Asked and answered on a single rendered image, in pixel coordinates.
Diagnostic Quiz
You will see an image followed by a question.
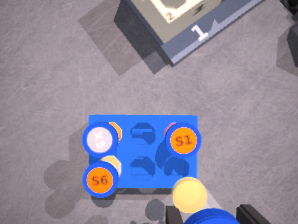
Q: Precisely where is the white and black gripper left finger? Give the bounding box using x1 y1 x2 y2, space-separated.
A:
165 206 184 224

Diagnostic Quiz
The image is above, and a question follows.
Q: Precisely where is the blue-capped tube marked x5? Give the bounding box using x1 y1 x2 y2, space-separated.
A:
82 121 122 158

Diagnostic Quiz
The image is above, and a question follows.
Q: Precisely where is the blue tube rack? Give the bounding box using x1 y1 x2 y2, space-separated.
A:
89 115 198 188

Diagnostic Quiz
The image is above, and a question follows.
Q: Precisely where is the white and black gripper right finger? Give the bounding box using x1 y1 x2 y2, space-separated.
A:
236 204 271 224

